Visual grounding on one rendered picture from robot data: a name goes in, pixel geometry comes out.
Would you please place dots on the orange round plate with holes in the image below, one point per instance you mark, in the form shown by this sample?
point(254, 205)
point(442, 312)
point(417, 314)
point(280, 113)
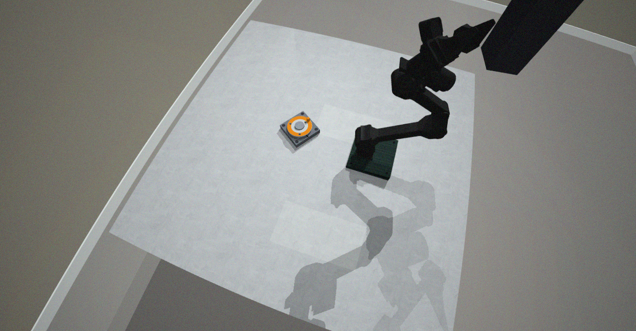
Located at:
point(307, 126)

